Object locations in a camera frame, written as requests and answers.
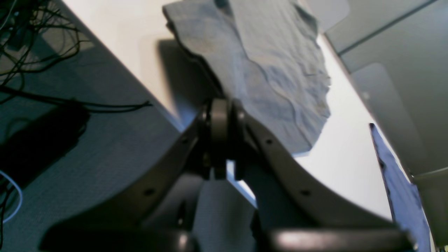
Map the blue plastic mount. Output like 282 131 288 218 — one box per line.
369 123 432 252

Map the black cable on floor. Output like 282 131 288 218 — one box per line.
0 0 153 116

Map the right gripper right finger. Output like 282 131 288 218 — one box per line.
231 101 414 252

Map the white cable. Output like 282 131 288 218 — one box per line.
0 169 23 224

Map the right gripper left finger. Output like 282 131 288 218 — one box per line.
39 99 229 252

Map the grey T-shirt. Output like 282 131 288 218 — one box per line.
162 0 331 155

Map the black box at left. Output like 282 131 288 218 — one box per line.
0 105 91 189

